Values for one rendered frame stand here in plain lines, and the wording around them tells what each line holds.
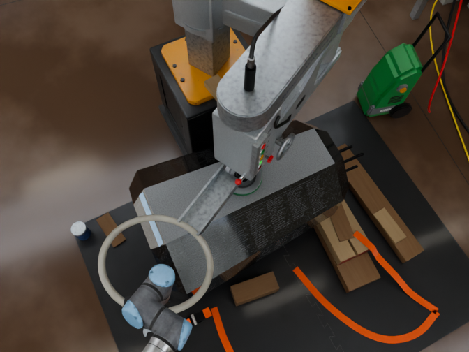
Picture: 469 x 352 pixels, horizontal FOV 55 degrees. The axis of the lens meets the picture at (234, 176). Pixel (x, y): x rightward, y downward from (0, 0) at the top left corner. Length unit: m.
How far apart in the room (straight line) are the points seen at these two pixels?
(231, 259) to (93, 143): 1.63
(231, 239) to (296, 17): 1.20
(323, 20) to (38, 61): 2.83
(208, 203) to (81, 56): 2.34
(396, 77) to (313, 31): 1.61
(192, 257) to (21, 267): 1.43
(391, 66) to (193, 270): 2.02
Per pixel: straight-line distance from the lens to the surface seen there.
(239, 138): 1.83
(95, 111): 3.79
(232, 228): 2.44
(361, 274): 3.19
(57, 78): 4.07
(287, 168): 2.52
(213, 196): 2.16
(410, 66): 3.42
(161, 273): 1.60
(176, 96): 2.85
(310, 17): 1.95
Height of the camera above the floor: 3.10
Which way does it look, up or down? 66 degrees down
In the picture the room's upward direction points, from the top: 2 degrees clockwise
